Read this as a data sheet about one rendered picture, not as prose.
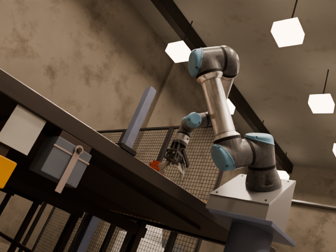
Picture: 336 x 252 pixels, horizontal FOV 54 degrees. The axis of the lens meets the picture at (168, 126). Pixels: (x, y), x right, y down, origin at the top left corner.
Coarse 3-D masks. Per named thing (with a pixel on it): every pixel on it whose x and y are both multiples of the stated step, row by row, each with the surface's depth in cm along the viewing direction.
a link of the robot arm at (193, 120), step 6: (192, 114) 169; (198, 114) 169; (204, 114) 173; (186, 120) 170; (192, 120) 168; (198, 120) 168; (204, 120) 172; (186, 126) 173; (192, 126) 169; (198, 126) 172; (204, 126) 175
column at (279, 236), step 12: (216, 216) 137; (228, 216) 130; (240, 216) 127; (240, 228) 129; (252, 228) 128; (264, 228) 125; (276, 228) 121; (228, 240) 131; (240, 240) 127; (252, 240) 126; (264, 240) 127; (276, 240) 137; (288, 240) 130
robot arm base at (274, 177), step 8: (248, 168) 141; (256, 168) 137; (264, 168) 136; (272, 168) 137; (248, 176) 140; (256, 176) 137; (264, 176) 136; (272, 176) 136; (248, 184) 140; (256, 184) 137; (264, 184) 136; (272, 184) 135; (280, 184) 138
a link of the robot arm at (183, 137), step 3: (177, 135) 178; (180, 135) 177; (183, 135) 177; (186, 135) 177; (177, 138) 177; (180, 138) 176; (183, 138) 176; (186, 138) 177; (183, 141) 176; (186, 141) 177; (186, 144) 179
